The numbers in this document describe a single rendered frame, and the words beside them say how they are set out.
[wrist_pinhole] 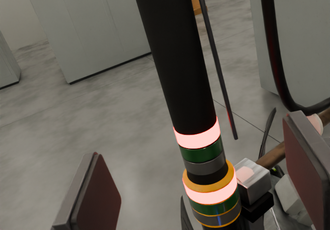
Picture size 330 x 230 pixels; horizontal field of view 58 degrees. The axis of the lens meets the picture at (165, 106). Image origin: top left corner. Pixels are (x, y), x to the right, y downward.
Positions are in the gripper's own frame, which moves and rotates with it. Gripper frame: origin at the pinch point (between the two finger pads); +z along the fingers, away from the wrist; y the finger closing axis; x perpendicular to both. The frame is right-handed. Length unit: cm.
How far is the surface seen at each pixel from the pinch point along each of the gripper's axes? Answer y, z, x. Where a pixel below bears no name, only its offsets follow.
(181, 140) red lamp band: -1.4, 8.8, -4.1
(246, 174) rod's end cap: 3.0, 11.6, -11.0
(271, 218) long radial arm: 9, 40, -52
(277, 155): 6.4, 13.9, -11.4
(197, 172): -0.8, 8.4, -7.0
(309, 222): 18, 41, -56
